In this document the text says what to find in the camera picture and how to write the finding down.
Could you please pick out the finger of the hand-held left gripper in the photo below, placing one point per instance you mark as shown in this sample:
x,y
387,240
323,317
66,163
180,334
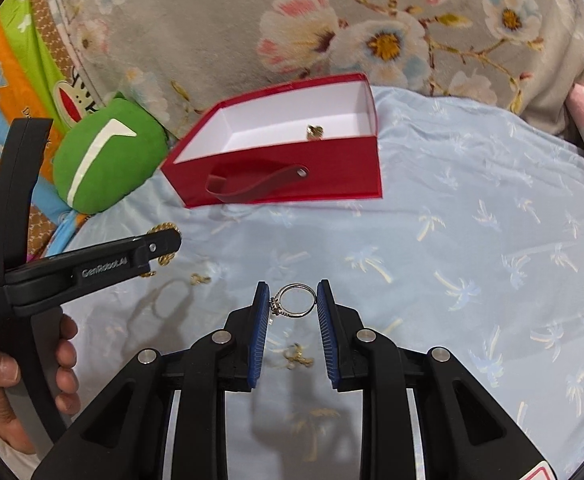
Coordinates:
x,y
97,272
22,185

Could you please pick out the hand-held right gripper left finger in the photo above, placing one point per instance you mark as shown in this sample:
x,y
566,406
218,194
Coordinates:
x,y
258,335

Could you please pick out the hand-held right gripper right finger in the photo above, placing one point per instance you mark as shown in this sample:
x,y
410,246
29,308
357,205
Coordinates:
x,y
324,335

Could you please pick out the gold leaf bangle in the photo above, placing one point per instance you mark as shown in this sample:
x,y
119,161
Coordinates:
x,y
164,260

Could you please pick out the red cardboard box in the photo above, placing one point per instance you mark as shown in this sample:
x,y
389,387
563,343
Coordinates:
x,y
322,170

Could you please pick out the gold pearl earring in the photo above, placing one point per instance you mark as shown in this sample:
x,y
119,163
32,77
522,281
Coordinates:
x,y
297,356

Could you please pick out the small gold pendant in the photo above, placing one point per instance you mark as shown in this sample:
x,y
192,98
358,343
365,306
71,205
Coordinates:
x,y
199,278

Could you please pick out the colourful cartoon printed cloth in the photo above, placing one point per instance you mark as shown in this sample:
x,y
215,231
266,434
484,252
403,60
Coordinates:
x,y
17,85

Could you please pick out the green cushion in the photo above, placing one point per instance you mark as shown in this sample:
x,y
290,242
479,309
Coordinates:
x,y
122,170

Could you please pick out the grey floral blanket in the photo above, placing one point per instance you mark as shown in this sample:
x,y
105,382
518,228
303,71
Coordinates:
x,y
222,25

